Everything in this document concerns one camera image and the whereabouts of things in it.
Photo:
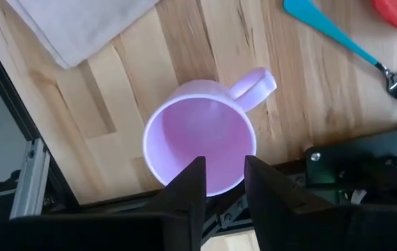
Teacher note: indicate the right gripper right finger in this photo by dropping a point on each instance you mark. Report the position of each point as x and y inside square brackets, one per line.
[275, 209]

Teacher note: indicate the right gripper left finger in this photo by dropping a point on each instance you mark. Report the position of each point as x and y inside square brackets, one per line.
[184, 209]

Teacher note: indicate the lilac plastic mug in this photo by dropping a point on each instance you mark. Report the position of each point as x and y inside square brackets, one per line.
[202, 132]

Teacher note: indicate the beige cloth napkin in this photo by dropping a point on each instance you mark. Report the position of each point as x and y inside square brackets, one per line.
[80, 28]

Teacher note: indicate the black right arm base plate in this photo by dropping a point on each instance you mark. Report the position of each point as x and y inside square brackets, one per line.
[358, 153]

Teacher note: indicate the silver frame bracket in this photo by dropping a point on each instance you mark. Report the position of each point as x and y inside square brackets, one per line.
[31, 174]

